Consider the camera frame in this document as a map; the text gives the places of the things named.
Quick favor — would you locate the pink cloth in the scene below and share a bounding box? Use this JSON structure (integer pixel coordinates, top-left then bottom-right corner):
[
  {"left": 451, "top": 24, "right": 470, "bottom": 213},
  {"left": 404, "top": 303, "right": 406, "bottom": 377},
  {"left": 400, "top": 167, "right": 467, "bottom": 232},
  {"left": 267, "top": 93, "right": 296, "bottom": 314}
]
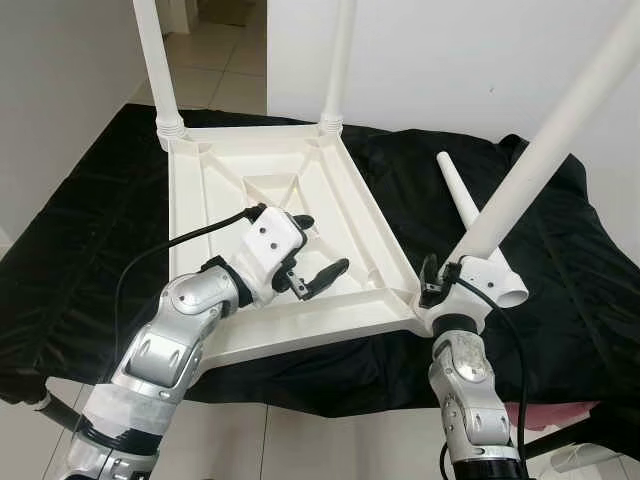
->
[{"left": 525, "top": 400, "right": 601, "bottom": 429}]

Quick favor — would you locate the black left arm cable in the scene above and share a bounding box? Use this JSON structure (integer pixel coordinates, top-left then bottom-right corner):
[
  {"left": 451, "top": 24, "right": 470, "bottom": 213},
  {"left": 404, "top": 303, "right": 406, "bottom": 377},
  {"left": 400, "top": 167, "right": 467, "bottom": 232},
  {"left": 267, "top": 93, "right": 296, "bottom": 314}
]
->
[{"left": 110, "top": 205, "right": 263, "bottom": 371}]

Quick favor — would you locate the white plastic table top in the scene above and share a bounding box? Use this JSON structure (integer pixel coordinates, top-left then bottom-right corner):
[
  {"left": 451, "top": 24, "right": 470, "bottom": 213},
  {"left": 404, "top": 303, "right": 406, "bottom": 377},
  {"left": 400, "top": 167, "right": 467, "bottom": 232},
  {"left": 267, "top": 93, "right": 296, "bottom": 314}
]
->
[{"left": 160, "top": 118, "right": 426, "bottom": 371}]

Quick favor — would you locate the black cloth cover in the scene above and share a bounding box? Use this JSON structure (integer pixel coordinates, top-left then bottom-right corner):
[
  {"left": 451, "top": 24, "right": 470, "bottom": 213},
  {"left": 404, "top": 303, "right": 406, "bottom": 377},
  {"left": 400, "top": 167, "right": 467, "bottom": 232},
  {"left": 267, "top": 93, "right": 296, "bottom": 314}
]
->
[{"left": 0, "top": 100, "right": 640, "bottom": 416}]

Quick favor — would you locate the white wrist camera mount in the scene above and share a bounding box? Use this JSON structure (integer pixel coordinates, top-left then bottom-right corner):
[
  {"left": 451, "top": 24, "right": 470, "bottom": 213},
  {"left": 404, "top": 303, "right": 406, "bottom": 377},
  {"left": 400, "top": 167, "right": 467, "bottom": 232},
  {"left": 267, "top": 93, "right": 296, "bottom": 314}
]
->
[
  {"left": 430, "top": 255, "right": 493, "bottom": 336},
  {"left": 240, "top": 205, "right": 306, "bottom": 306}
]

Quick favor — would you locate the white plastic table leg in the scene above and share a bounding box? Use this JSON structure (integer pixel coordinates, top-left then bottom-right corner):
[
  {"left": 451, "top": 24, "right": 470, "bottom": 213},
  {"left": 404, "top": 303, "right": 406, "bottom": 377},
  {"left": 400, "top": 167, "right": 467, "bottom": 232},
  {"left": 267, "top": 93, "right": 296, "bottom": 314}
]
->
[
  {"left": 437, "top": 152, "right": 529, "bottom": 309},
  {"left": 318, "top": 0, "right": 359, "bottom": 136},
  {"left": 133, "top": 0, "right": 189, "bottom": 151},
  {"left": 455, "top": 5, "right": 640, "bottom": 263}
]

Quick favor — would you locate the white door frame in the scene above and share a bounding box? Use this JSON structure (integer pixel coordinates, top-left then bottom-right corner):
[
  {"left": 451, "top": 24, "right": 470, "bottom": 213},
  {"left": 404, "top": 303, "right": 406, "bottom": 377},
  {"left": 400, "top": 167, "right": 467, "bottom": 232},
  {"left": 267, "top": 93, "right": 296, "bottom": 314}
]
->
[{"left": 160, "top": 0, "right": 201, "bottom": 36}]

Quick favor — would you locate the black metal stand leg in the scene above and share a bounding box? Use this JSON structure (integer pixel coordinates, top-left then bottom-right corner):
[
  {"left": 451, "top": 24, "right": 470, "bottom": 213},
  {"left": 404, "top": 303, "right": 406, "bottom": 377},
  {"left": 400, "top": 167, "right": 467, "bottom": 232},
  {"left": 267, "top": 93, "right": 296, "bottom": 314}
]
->
[
  {"left": 525, "top": 410, "right": 640, "bottom": 461},
  {"left": 25, "top": 390, "right": 81, "bottom": 431}
]

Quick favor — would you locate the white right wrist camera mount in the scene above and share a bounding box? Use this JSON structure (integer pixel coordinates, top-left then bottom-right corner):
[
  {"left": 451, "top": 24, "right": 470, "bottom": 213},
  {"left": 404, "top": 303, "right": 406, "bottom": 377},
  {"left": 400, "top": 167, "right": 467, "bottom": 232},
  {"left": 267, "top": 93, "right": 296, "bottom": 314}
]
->
[{"left": 430, "top": 255, "right": 493, "bottom": 336}]

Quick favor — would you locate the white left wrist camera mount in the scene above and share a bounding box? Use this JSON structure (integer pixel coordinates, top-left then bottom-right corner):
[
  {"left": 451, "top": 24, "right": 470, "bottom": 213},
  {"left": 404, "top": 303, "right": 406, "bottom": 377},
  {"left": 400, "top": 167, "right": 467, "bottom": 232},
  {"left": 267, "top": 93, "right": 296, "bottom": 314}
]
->
[{"left": 240, "top": 205, "right": 306, "bottom": 306}]

